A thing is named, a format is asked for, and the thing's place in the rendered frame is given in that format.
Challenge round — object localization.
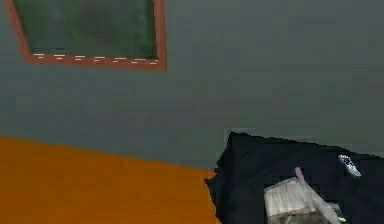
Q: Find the pale pink stick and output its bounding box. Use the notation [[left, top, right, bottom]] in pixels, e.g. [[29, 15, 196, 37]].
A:
[[294, 166, 342, 221]]

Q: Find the brown framed window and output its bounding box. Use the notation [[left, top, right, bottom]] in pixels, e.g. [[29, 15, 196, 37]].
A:
[[3, 0, 168, 72]]

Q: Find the grey remote control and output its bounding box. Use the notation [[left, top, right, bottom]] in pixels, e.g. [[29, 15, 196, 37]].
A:
[[337, 153, 362, 178]]

